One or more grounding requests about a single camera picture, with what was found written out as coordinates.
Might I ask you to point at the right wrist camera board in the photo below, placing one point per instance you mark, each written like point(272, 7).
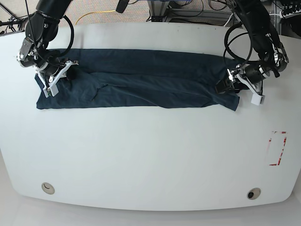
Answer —
point(51, 91)

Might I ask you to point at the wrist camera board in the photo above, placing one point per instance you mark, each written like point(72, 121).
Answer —
point(51, 91)
point(257, 99)

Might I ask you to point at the black microphone object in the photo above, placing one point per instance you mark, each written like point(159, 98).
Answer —
point(121, 6)

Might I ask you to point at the white power strip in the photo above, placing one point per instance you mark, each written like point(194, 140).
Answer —
point(291, 11)

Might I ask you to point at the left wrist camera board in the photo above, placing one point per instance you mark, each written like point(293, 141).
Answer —
point(257, 99)

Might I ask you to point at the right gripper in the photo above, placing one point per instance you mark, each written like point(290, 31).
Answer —
point(49, 71)

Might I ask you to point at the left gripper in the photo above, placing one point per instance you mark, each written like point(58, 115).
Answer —
point(251, 77)

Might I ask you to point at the right table cable grommet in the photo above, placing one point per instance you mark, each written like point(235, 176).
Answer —
point(254, 193)

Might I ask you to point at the dark blue T-shirt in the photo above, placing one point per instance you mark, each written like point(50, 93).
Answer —
point(133, 77)

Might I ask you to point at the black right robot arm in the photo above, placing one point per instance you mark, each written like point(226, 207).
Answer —
point(41, 29)

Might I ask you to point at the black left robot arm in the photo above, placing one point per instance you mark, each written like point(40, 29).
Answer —
point(266, 55)

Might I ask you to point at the red tape rectangle marking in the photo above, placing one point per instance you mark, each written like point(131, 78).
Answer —
point(276, 147)

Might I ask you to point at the left table cable grommet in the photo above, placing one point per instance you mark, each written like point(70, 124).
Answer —
point(48, 188)

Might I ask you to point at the table cable grommet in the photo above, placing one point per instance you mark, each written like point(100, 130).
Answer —
point(254, 193)
point(48, 188)

